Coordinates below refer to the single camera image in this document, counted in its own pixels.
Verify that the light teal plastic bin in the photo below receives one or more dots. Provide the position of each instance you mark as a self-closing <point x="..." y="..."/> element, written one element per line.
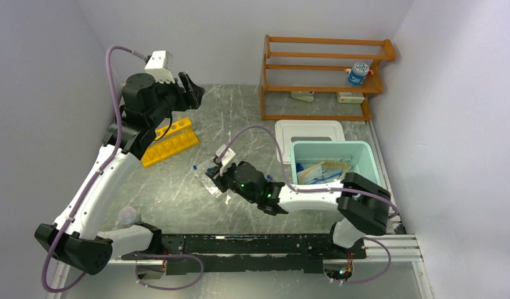
<point x="309" y="153"/>

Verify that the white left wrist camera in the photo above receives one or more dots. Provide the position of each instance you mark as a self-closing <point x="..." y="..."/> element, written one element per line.
<point x="158" y="66"/>

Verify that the yellow test tube rack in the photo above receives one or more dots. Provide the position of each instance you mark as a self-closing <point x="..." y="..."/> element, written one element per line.
<point x="178" y="138"/>

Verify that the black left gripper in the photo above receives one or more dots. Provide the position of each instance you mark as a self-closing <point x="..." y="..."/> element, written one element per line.
<point x="180" y="92"/>

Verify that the orange wooden shelf rack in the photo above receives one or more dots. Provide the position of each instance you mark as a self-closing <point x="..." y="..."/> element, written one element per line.
<point x="321" y="66"/>

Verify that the blue base graduated cylinder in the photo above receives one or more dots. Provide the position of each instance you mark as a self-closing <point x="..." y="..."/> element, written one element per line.
<point x="299" y="167"/>

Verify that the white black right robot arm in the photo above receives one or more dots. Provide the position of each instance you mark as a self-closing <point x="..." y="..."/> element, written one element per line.
<point x="364" y="205"/>

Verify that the tan rubber tubing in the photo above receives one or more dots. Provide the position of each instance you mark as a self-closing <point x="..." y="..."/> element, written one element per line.
<point x="324" y="168"/>

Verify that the aluminium extrusion frame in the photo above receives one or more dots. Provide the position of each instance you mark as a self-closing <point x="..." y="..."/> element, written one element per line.
<point x="387" y="251"/>

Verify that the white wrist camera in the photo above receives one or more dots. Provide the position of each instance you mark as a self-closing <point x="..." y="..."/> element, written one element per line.
<point x="158" y="66"/>
<point x="224" y="158"/>

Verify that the small white box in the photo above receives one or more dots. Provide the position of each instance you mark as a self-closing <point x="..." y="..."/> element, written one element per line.
<point x="350" y="97"/>

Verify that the clear glass beaker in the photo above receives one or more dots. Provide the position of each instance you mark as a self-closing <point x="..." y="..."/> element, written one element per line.
<point x="128" y="216"/>

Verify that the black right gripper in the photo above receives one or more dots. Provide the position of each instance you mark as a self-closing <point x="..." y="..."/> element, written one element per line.
<point x="221" y="179"/>

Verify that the pale green soap dish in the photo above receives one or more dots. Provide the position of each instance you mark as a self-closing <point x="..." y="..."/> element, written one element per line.
<point x="303" y="96"/>

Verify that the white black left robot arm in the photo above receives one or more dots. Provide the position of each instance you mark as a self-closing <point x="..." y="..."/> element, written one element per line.
<point x="76" y="232"/>

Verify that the blue safety glasses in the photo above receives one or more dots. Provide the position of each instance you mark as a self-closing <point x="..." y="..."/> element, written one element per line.
<point x="326" y="179"/>

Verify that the metal crucible tongs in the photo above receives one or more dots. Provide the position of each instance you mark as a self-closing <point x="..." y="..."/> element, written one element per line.
<point x="348" y="160"/>

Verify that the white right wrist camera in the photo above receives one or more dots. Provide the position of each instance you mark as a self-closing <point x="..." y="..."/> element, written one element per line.
<point x="224" y="158"/>

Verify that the clear plastic well plate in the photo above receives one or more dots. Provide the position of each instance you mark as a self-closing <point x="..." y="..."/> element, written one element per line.
<point x="209" y="186"/>

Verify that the white plastic bin lid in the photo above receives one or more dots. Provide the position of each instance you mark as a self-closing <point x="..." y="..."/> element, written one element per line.
<point x="289" y="131"/>

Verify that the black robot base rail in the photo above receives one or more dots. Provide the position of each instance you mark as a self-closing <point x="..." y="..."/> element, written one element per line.
<point x="261" y="252"/>

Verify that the blue white labelled jar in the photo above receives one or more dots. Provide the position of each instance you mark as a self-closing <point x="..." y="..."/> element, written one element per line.
<point x="358" y="73"/>

